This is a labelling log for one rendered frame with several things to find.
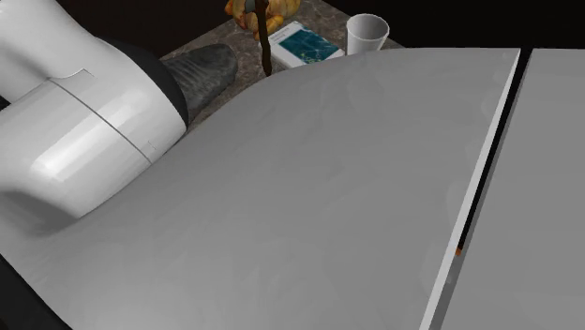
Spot white cup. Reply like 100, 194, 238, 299
345, 12, 391, 56

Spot dark grey ridged lump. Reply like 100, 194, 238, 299
161, 43, 239, 126

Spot orange yellow figure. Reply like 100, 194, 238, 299
224, 0, 302, 42

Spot white book with teal cover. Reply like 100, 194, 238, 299
266, 20, 346, 69

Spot dark brown stick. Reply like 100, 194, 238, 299
254, 0, 275, 78

